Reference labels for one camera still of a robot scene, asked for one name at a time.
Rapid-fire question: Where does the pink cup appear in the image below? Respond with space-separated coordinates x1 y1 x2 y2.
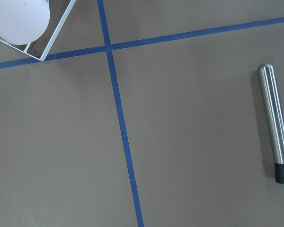
0 0 50 45

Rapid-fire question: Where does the steel muddler black tip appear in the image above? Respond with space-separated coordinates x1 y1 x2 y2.
258 64 284 184

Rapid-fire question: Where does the white wire cup rack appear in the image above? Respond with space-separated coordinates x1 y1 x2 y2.
0 0 75 61

